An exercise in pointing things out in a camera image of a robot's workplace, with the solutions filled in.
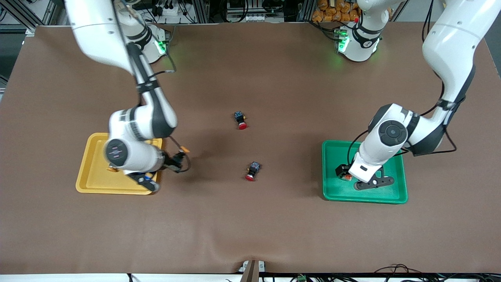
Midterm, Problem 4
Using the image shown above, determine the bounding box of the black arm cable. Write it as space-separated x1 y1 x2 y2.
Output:
114 0 191 174
346 0 466 167

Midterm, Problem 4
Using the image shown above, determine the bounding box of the red mushroom pushbutton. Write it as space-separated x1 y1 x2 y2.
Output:
245 161 262 182
234 111 249 130

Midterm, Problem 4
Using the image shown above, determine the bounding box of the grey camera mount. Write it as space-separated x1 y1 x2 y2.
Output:
239 260 267 282

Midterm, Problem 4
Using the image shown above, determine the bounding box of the green plastic tray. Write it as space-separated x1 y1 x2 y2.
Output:
321 140 409 205

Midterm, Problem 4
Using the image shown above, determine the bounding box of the pile of orange packets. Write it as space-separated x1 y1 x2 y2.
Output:
312 0 360 23

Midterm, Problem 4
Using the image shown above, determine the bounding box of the aluminium frame strut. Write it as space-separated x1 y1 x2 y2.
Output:
0 0 40 36

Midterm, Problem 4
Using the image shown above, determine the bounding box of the brown table mat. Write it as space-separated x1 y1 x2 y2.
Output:
0 22 501 275

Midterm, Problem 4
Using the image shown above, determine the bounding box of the aluminium frame post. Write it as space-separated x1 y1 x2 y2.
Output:
192 0 210 24
299 0 314 22

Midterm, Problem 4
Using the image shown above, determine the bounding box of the yellow plastic tray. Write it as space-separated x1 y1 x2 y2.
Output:
75 132 163 195

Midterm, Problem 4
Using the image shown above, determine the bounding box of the white power strip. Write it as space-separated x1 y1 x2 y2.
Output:
156 3 187 18

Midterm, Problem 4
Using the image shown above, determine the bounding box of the black cable bundle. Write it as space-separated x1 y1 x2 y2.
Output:
374 264 501 282

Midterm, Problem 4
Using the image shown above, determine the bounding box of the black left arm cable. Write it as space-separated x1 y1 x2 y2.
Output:
346 0 466 167

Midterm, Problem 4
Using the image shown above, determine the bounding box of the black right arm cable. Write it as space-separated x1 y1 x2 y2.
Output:
114 0 191 174

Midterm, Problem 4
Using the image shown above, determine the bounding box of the white terminal strip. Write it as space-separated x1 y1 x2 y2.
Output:
234 14 271 22

